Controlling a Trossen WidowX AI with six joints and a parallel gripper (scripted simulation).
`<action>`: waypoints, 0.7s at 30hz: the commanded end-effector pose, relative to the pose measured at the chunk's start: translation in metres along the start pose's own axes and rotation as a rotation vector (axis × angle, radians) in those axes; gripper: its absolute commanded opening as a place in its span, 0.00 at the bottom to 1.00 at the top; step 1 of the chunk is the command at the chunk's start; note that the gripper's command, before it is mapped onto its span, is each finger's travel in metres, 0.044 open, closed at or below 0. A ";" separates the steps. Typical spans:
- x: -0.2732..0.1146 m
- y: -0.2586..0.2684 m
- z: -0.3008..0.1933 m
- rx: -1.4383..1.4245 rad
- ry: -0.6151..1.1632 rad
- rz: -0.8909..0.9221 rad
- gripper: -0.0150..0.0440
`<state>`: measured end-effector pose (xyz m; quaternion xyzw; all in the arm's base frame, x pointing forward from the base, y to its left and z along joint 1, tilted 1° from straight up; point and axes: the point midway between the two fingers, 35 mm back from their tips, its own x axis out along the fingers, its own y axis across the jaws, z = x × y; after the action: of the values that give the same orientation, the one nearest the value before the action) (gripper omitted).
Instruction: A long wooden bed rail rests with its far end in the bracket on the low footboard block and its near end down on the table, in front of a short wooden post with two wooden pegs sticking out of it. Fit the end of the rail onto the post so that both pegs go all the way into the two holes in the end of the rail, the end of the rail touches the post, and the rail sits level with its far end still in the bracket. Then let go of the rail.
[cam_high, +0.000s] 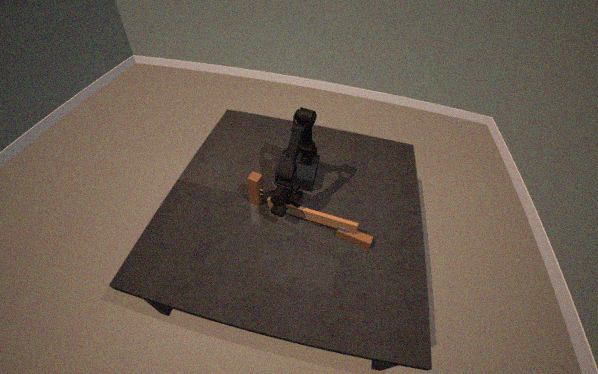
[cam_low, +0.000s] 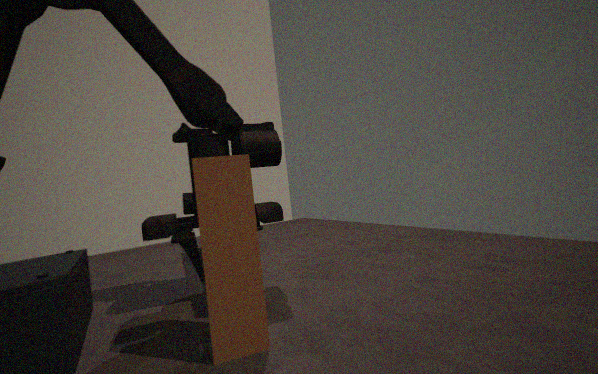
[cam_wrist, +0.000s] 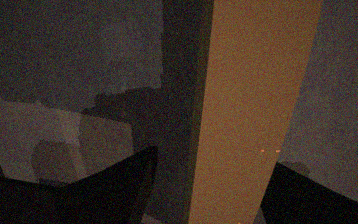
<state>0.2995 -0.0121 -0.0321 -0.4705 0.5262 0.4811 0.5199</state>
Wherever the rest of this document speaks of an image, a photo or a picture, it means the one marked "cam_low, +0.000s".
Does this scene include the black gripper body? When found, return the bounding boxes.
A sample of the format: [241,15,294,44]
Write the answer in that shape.
[142,172,284,241]

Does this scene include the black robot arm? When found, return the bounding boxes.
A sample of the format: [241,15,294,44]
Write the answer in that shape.
[0,0,282,173]

